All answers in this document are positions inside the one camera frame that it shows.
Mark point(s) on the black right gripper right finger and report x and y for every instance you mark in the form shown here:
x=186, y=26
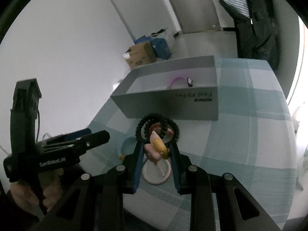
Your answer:
x=180, y=164

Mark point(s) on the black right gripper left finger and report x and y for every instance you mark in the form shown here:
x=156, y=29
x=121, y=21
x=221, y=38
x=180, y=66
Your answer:
x=133, y=167

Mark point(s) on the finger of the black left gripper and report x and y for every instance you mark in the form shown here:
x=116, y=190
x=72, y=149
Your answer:
x=75, y=149
x=67, y=137

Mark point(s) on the black white hair clip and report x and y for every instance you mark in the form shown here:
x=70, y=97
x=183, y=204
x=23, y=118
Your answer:
x=189, y=82

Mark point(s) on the left hand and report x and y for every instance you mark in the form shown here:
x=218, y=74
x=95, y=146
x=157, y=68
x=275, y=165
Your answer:
x=41, y=196

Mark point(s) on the small orange figurine clip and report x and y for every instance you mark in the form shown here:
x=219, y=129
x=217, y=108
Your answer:
x=162, y=130

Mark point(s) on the grey open cardboard box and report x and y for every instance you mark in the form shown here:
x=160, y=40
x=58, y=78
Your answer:
x=162, y=88

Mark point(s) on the brown cardboard box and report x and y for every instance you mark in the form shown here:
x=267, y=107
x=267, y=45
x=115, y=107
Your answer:
x=139, y=54

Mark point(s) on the blue shoe box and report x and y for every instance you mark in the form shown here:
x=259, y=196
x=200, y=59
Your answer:
x=159, y=46

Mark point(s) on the white bag with clothes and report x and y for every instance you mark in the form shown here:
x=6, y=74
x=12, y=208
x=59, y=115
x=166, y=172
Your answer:
x=166, y=34

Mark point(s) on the grey door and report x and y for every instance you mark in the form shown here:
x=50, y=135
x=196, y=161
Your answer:
x=196, y=16

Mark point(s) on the black hanging jacket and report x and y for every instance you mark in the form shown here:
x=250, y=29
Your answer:
x=255, y=28

